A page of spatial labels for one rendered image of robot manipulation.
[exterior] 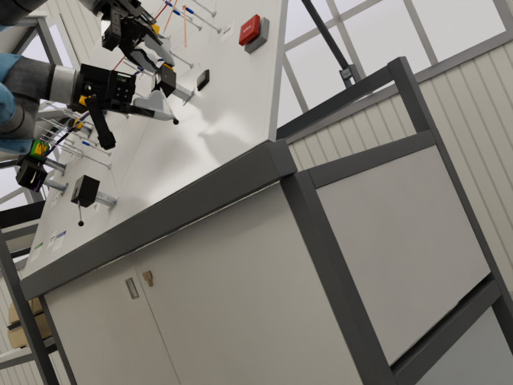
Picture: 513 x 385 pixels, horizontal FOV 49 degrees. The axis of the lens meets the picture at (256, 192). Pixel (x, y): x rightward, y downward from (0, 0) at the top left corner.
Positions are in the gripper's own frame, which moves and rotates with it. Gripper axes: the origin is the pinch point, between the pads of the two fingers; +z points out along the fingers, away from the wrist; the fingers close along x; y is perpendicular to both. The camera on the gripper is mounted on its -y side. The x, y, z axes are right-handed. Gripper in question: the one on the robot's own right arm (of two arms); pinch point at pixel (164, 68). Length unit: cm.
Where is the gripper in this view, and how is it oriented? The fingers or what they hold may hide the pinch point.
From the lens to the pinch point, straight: 135.3
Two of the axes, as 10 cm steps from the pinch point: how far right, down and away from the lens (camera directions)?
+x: -6.6, 5.1, 5.5
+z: 7.1, 6.7, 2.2
